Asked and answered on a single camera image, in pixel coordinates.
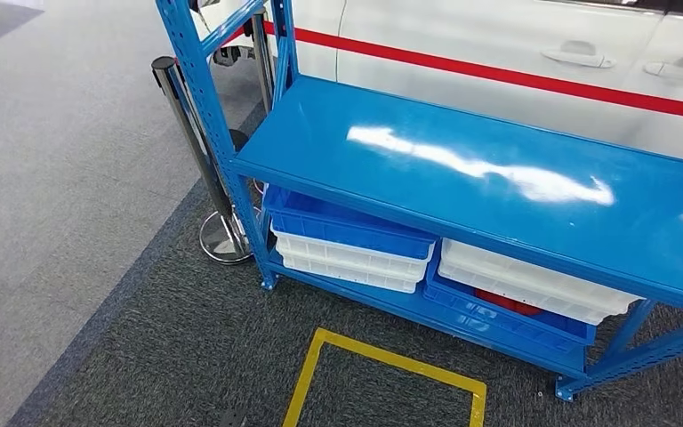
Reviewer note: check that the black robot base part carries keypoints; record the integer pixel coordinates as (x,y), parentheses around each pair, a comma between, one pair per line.
(233,418)

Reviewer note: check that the blue metal shelf rack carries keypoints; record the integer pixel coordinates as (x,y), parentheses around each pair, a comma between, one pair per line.
(436,177)

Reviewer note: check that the white plastic tray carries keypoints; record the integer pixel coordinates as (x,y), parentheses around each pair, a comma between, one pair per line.
(524,283)
(347,276)
(341,253)

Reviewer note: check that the black pole stand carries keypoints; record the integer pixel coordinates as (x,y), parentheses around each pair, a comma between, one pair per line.
(240,140)

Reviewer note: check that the red plastic tray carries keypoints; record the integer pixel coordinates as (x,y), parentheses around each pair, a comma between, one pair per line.
(506,303)

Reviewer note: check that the red barrier belt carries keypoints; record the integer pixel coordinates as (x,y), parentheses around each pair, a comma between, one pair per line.
(234,36)
(465,66)

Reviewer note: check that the white car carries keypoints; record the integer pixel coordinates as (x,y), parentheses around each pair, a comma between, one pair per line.
(465,35)

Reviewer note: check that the chrome stanchion post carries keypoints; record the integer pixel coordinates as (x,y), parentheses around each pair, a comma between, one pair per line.
(170,94)
(262,59)

